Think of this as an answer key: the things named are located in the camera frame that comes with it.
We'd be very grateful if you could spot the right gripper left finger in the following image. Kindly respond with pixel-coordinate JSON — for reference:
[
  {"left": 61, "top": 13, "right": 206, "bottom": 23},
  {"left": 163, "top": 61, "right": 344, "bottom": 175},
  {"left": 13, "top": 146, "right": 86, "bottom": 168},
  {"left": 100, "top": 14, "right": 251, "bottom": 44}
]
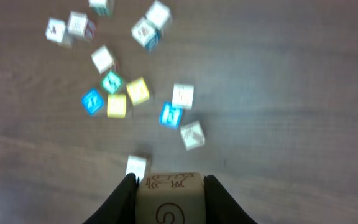
[{"left": 84, "top": 173, "right": 139, "bottom": 224}]

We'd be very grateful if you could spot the far plain wooden block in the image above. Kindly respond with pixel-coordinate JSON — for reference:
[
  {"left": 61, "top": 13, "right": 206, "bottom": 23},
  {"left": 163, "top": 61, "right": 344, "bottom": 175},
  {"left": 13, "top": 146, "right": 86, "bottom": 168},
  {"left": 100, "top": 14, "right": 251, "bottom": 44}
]
[{"left": 145, "top": 1, "right": 172, "bottom": 32}]

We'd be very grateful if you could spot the yellow top block left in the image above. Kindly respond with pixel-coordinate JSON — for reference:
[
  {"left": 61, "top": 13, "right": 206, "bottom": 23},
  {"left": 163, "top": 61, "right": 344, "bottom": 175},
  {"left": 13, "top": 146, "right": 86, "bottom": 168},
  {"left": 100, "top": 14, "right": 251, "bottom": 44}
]
[{"left": 107, "top": 94, "right": 127, "bottom": 118}]

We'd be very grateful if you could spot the green top number block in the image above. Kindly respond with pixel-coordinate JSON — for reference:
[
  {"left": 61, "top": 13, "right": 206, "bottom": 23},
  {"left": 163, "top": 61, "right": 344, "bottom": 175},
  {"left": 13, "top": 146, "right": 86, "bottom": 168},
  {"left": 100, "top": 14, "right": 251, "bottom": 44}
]
[{"left": 101, "top": 70, "right": 124, "bottom": 95}]

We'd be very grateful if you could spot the block with red side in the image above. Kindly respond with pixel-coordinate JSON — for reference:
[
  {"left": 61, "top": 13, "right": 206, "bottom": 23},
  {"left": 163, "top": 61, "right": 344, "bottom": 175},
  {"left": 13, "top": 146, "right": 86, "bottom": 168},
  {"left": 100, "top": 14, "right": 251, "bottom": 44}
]
[{"left": 67, "top": 11, "right": 96, "bottom": 41}]

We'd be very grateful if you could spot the plain wooden block right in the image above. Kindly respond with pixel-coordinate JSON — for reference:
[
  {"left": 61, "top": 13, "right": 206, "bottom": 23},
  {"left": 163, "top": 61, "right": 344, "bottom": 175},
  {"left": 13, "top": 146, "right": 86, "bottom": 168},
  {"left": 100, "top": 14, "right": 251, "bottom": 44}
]
[{"left": 172, "top": 83, "right": 194, "bottom": 110}]

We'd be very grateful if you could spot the wooden block red drawing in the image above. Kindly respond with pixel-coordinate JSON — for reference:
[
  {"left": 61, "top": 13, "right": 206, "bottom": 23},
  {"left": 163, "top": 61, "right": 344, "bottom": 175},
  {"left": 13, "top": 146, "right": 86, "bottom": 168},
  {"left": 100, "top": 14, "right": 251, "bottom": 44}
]
[{"left": 135, "top": 172, "right": 206, "bottom": 224}]

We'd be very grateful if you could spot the block with green R side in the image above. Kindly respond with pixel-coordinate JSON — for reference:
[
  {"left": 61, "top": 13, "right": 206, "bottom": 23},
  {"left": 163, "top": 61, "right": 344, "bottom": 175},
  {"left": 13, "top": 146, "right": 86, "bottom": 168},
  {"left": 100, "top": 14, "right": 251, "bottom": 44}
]
[{"left": 88, "top": 0, "right": 115, "bottom": 16}]

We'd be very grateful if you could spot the wooden block near centre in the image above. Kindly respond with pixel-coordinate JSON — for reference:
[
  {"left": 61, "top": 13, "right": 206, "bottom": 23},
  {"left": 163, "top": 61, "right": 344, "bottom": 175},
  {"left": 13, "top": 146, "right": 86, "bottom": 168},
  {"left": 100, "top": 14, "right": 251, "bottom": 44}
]
[{"left": 91, "top": 45, "right": 119, "bottom": 75}]

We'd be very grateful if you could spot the blue top block left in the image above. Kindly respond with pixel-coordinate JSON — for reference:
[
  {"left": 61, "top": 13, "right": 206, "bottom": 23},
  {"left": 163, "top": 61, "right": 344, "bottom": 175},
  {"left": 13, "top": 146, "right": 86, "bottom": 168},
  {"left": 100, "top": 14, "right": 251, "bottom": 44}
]
[{"left": 81, "top": 88, "right": 104, "bottom": 116}]

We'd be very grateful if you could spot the block with blue side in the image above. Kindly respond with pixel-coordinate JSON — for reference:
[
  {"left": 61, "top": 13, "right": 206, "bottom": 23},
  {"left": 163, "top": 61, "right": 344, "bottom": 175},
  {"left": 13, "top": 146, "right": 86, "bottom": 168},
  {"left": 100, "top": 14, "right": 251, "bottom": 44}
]
[{"left": 131, "top": 17, "right": 160, "bottom": 52}]

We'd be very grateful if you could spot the yellow top block right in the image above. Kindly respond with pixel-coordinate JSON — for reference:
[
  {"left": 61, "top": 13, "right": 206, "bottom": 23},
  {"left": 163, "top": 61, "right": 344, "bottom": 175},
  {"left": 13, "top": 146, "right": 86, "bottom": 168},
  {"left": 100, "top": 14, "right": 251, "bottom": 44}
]
[{"left": 126, "top": 77, "right": 150, "bottom": 105}]

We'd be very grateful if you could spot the wooden block green side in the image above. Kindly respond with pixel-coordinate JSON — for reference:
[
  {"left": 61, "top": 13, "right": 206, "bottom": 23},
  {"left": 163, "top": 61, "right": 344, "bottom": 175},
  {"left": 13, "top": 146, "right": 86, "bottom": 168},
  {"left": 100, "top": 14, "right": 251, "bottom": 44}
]
[{"left": 126, "top": 155, "right": 148, "bottom": 182}]

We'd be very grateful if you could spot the block with tool drawing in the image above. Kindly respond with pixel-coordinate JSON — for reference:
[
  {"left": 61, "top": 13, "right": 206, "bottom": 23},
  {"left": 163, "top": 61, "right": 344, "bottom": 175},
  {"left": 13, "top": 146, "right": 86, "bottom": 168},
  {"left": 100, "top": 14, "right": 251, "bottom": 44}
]
[{"left": 180, "top": 121, "right": 206, "bottom": 151}]

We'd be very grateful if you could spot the plain wooden block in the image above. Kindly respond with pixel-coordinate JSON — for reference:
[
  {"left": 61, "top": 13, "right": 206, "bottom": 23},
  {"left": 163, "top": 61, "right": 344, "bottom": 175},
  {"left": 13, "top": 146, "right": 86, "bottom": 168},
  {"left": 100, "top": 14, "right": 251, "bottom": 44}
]
[
  {"left": 145, "top": 1, "right": 172, "bottom": 32},
  {"left": 172, "top": 83, "right": 194, "bottom": 110}
]

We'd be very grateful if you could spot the block with yellow side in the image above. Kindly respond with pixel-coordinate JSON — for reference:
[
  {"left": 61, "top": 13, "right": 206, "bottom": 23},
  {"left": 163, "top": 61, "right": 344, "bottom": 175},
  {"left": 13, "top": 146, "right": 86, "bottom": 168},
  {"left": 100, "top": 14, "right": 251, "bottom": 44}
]
[{"left": 45, "top": 18, "right": 74, "bottom": 48}]

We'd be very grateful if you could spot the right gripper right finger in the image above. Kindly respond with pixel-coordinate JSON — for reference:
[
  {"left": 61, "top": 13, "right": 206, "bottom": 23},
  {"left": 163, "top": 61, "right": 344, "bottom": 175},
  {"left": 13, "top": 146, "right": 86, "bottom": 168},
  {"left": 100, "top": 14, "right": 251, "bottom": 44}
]
[{"left": 203, "top": 175, "right": 257, "bottom": 224}]

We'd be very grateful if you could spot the blue top 5 block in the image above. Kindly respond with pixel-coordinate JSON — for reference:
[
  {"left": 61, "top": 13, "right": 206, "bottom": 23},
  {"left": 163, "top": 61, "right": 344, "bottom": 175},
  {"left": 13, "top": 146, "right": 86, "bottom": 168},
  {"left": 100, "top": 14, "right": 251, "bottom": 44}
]
[{"left": 159, "top": 102, "right": 183, "bottom": 129}]

